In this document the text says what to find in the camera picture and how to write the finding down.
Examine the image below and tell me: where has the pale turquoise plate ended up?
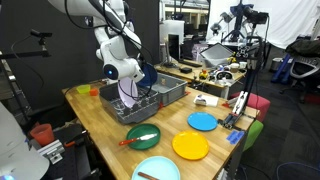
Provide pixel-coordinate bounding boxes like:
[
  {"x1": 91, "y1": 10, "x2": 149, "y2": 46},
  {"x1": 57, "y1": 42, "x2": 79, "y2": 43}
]
[{"x1": 131, "y1": 155, "x2": 181, "y2": 180}]

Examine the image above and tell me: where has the blue tape strip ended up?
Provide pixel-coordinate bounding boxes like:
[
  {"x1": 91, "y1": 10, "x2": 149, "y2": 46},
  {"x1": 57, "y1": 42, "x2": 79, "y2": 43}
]
[{"x1": 226, "y1": 129, "x2": 247, "y2": 145}]

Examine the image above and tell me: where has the orange plastic cup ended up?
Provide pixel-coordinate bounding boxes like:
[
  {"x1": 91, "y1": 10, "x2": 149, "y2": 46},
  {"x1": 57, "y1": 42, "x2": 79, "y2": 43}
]
[{"x1": 29, "y1": 123, "x2": 56, "y2": 148}]

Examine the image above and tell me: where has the wooden desk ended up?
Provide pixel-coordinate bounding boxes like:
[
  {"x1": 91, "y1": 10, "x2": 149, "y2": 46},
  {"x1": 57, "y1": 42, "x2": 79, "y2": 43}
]
[{"x1": 153, "y1": 61, "x2": 248, "y2": 100}]

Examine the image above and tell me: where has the brown wooden spoon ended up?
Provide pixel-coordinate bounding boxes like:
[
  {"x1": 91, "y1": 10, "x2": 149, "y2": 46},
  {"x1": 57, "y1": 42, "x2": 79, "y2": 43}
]
[{"x1": 137, "y1": 171, "x2": 161, "y2": 180}]

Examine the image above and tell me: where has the black power adapter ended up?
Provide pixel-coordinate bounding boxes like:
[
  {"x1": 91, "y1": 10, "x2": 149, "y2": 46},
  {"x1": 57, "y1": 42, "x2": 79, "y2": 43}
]
[{"x1": 179, "y1": 66, "x2": 194, "y2": 75}]

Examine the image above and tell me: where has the dark jacket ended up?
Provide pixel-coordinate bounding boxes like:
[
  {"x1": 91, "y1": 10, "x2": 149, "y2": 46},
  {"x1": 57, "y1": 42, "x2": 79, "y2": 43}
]
[{"x1": 285, "y1": 38, "x2": 320, "y2": 58}]

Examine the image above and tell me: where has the steel wire dish rack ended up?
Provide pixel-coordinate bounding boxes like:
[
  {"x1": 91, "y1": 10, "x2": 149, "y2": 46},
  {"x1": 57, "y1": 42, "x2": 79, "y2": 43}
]
[{"x1": 99, "y1": 83, "x2": 161, "y2": 125}]

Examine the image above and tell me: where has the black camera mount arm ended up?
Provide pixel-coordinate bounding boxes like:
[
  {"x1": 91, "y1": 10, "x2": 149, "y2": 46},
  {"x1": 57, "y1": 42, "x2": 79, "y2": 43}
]
[{"x1": 0, "y1": 35, "x2": 52, "y2": 60}]

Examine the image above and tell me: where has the dark blue plate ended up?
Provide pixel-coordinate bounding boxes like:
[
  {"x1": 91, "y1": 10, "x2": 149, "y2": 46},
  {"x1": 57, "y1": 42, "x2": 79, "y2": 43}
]
[{"x1": 137, "y1": 62, "x2": 159, "y2": 89}]

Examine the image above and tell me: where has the orange plate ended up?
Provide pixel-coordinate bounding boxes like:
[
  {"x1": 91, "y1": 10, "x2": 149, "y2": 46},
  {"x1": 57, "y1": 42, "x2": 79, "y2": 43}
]
[{"x1": 171, "y1": 129, "x2": 211, "y2": 161}]

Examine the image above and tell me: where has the black tripod camera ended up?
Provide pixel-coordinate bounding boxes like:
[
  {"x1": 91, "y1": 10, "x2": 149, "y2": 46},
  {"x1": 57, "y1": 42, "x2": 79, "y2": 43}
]
[{"x1": 242, "y1": 5, "x2": 270, "y2": 25}]

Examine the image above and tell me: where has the grey plastic bin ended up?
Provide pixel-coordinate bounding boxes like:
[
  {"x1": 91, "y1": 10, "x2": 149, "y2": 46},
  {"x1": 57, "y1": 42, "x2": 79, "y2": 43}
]
[{"x1": 150, "y1": 72, "x2": 189, "y2": 107}]

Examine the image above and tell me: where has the yellow toy duck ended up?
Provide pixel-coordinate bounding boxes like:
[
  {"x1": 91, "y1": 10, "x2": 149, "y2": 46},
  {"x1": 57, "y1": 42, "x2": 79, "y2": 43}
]
[{"x1": 198, "y1": 68, "x2": 209, "y2": 80}]

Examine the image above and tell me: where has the black stand camera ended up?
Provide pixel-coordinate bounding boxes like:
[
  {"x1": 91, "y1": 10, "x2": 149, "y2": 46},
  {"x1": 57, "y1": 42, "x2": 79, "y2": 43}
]
[{"x1": 29, "y1": 28, "x2": 54, "y2": 39}]

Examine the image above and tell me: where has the lime green bowl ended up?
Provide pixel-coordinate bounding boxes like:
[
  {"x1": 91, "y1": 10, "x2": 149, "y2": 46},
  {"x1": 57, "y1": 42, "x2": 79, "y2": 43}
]
[{"x1": 75, "y1": 84, "x2": 92, "y2": 95}]

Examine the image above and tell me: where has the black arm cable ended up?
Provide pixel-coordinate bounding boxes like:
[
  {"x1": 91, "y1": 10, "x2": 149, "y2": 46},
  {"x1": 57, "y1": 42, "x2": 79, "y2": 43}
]
[{"x1": 63, "y1": 0, "x2": 157, "y2": 101}]

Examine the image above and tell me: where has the green stool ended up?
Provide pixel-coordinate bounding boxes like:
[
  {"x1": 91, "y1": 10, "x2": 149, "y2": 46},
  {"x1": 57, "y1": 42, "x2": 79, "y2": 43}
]
[{"x1": 242, "y1": 119, "x2": 265, "y2": 153}]

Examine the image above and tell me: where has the green plate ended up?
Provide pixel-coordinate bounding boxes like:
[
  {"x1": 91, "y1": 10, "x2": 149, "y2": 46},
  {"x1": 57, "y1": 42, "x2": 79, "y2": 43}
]
[{"x1": 125, "y1": 123, "x2": 162, "y2": 151}]

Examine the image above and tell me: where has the small orange container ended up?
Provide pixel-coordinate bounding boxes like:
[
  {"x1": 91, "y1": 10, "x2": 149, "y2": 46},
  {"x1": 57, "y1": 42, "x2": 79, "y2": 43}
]
[{"x1": 88, "y1": 87, "x2": 100, "y2": 97}]

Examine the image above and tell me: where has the grey office chair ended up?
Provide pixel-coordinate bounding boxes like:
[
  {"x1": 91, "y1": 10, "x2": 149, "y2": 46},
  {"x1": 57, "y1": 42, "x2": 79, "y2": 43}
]
[{"x1": 279, "y1": 38, "x2": 320, "y2": 104}]

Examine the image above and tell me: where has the orange handled tool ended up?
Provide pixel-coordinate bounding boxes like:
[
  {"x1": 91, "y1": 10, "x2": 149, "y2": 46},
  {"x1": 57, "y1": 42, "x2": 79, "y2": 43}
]
[{"x1": 63, "y1": 129, "x2": 89, "y2": 149}]

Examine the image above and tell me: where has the pink bowl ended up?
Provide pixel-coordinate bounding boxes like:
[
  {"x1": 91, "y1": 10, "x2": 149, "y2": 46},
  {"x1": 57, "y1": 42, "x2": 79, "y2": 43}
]
[{"x1": 229, "y1": 91, "x2": 272, "y2": 123}]

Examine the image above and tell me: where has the aluminium bracket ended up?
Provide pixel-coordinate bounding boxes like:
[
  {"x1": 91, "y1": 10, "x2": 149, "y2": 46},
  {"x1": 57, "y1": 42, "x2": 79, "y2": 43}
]
[{"x1": 35, "y1": 139, "x2": 66, "y2": 165}]

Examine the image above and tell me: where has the sky blue plate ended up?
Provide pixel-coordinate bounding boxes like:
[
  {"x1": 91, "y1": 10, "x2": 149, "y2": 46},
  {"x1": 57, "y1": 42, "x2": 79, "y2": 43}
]
[{"x1": 186, "y1": 111, "x2": 219, "y2": 132}]

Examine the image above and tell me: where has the white paper cup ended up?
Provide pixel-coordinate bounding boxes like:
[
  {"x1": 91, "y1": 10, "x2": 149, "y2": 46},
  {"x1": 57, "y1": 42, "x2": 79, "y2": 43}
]
[{"x1": 229, "y1": 62, "x2": 241, "y2": 74}]

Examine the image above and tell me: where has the blue tripod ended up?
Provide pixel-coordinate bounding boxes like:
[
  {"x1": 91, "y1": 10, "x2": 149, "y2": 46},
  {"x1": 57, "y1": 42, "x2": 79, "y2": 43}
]
[{"x1": 219, "y1": 0, "x2": 258, "y2": 43}]

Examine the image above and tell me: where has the black blue camera stand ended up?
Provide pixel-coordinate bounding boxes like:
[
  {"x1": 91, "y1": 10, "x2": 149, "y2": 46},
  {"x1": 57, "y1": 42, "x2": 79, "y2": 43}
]
[{"x1": 221, "y1": 34, "x2": 266, "y2": 131}]

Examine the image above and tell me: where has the lilac plate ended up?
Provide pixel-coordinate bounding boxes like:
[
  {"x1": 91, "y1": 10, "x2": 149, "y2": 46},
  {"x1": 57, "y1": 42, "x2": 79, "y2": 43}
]
[{"x1": 117, "y1": 77, "x2": 139, "y2": 109}]

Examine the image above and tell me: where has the black computer monitor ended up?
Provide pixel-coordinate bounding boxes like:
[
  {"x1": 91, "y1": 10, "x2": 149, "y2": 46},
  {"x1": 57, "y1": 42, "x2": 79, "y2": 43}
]
[{"x1": 166, "y1": 32, "x2": 183, "y2": 63}]

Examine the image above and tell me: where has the white backdrop curtain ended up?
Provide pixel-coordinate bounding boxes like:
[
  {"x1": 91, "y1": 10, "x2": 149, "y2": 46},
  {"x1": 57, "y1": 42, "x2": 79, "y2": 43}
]
[{"x1": 205, "y1": 0, "x2": 320, "y2": 50}]

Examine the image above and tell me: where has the red handled knife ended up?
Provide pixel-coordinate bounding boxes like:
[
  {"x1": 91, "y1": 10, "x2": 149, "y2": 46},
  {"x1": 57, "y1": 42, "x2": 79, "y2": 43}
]
[{"x1": 118, "y1": 133, "x2": 158, "y2": 147}]

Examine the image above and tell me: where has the light grey storage tub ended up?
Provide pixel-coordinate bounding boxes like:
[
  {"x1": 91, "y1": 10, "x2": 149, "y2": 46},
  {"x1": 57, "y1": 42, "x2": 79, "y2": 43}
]
[{"x1": 199, "y1": 42, "x2": 235, "y2": 68}]

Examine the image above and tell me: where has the blue floor cable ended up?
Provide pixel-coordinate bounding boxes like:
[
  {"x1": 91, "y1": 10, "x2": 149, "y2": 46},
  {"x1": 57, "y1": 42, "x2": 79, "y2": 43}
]
[{"x1": 275, "y1": 161, "x2": 320, "y2": 180}]

